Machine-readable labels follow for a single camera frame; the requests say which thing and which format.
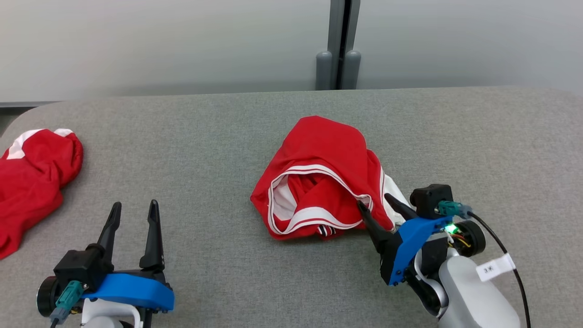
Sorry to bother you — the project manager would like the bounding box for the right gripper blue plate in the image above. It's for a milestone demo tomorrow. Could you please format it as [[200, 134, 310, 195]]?
[[357, 193, 455, 286]]

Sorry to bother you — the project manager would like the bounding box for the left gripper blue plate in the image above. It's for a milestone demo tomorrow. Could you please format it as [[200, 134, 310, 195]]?
[[82, 200, 175, 328]]

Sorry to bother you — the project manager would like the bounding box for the red jersey with striped trim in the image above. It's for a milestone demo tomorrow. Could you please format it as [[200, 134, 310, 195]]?
[[250, 116, 414, 241]]

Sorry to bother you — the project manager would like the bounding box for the red garment with white patch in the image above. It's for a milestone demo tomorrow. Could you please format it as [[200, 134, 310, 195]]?
[[0, 128, 84, 260]]

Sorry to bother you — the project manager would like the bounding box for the black right cable teal plug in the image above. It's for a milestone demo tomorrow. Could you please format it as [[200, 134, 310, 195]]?
[[437, 200, 532, 328]]

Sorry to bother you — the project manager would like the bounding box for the black cable teal plug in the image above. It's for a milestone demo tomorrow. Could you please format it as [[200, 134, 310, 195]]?
[[437, 200, 532, 328], [49, 281, 85, 328]]

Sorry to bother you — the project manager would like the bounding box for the black left cable teal plug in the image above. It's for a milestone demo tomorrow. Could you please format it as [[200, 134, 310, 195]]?
[[49, 281, 85, 328]]

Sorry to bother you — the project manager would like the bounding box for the white tag on right cable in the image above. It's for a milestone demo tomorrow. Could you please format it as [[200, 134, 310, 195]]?
[[476, 253, 516, 282]]

